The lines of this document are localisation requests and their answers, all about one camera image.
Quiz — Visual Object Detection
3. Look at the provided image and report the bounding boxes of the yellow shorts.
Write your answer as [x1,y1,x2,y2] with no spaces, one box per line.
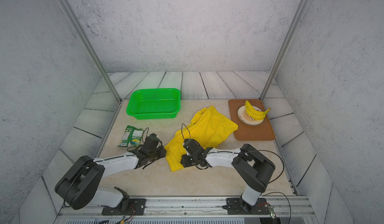
[165,106,238,172]

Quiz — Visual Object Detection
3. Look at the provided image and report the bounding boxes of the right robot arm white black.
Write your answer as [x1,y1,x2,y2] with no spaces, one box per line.
[181,139,276,208]

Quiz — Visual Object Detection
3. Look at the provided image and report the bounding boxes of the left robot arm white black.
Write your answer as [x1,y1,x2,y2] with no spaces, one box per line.
[55,134,166,215]

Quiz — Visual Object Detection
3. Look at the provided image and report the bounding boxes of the green snack packet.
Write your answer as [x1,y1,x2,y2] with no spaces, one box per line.
[118,125,144,148]

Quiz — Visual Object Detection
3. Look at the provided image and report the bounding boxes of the green plastic basket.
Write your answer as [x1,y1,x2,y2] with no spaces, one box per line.
[126,88,181,120]

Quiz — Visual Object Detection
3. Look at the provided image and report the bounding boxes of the patterned round plate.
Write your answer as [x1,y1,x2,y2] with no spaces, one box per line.
[237,105,267,126]

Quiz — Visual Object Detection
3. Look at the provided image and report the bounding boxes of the yellow banana bunch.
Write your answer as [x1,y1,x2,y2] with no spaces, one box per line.
[245,100,271,121]

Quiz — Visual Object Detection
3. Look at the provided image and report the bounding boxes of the brown wooden tray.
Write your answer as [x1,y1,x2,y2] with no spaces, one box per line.
[229,99,276,141]

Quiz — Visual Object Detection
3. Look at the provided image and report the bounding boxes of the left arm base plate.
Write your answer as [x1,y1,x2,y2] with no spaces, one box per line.
[102,198,147,216]

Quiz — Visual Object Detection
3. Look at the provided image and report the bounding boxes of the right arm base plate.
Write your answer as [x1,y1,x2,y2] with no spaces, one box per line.
[222,198,271,215]

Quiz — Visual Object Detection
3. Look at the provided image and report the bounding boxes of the aluminium mounting rail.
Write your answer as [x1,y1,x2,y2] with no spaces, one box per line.
[54,194,324,224]

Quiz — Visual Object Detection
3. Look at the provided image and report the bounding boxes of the right aluminium frame post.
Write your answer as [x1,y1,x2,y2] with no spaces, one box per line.
[260,0,310,101]

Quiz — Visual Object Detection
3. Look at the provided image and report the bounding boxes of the aluminium frame post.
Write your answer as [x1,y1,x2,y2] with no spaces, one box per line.
[260,0,310,101]
[57,0,122,103]

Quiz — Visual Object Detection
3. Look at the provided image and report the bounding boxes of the left aluminium frame post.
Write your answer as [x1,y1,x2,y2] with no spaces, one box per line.
[57,0,122,103]

